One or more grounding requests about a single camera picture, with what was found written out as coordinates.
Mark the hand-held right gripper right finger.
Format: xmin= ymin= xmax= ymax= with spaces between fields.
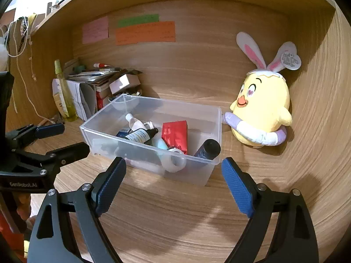
xmin=221 ymin=157 xmax=320 ymax=263

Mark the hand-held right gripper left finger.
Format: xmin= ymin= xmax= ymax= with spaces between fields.
xmin=27 ymin=156 xmax=127 ymax=263

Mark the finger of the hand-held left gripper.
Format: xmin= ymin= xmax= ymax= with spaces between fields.
xmin=5 ymin=123 xmax=65 ymax=150
xmin=41 ymin=142 xmax=90 ymax=176

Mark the purple spray bottle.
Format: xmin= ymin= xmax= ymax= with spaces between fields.
xmin=194 ymin=139 xmax=221 ymax=165

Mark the dark dropper bottle white label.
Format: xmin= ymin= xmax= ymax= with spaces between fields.
xmin=125 ymin=127 xmax=159 ymax=144

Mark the white tape roll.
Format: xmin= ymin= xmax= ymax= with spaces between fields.
xmin=162 ymin=148 xmax=187 ymax=173

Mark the mint green tube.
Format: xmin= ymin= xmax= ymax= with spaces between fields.
xmin=152 ymin=137 xmax=169 ymax=151

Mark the pink tube white cap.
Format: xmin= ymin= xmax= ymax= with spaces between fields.
xmin=125 ymin=114 xmax=147 ymax=132

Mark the clear plastic box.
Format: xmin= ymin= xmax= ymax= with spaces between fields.
xmin=79 ymin=93 xmax=222 ymax=188

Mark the red pouch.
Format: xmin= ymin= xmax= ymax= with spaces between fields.
xmin=161 ymin=121 xmax=188 ymax=155

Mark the yellow-green spray bottle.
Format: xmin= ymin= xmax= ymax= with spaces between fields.
xmin=54 ymin=59 xmax=79 ymax=122

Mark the red box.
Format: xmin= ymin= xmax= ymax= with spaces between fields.
xmin=95 ymin=89 xmax=113 ymax=110

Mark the white bowl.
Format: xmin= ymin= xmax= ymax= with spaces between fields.
xmin=110 ymin=96 xmax=139 ymax=110

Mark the stack of books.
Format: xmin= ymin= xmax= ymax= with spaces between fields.
xmin=67 ymin=66 xmax=122 ymax=87

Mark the small white open box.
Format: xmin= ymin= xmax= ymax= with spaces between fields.
xmin=109 ymin=73 xmax=141 ymax=95

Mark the yellow chick plush toy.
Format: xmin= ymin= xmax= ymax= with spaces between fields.
xmin=222 ymin=31 xmax=302 ymax=149

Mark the pink sticky note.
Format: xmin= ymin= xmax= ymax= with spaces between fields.
xmin=82 ymin=16 xmax=109 ymax=44

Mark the orange sticky note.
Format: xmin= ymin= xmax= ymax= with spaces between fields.
xmin=115 ymin=21 xmax=176 ymax=46

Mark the green sticky note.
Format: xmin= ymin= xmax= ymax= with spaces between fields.
xmin=118 ymin=14 xmax=159 ymax=28

